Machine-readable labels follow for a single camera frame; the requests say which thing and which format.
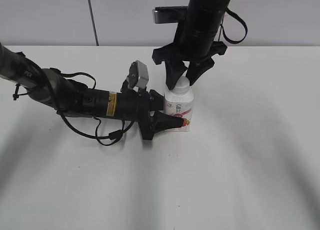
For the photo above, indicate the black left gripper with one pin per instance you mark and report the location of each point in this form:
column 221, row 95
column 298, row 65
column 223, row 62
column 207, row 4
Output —
column 145, row 108

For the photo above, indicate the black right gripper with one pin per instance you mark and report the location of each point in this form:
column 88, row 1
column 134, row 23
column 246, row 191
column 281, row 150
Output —
column 193, row 42

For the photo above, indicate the white plastic bottle cap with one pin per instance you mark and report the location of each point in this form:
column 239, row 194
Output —
column 182, row 86

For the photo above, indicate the white yili changqing yogurt bottle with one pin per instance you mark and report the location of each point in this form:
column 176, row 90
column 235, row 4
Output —
column 181, row 106

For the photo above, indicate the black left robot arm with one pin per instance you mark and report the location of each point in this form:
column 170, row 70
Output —
column 70, row 98

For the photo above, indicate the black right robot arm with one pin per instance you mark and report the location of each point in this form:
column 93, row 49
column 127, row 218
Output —
column 215, row 10

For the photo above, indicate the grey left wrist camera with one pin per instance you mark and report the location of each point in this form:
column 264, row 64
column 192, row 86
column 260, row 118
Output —
column 138, row 77

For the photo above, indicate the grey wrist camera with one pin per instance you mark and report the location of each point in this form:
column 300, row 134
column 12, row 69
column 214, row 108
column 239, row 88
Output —
column 138, row 77
column 168, row 15

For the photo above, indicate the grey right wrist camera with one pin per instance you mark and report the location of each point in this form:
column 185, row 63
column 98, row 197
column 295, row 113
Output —
column 168, row 15

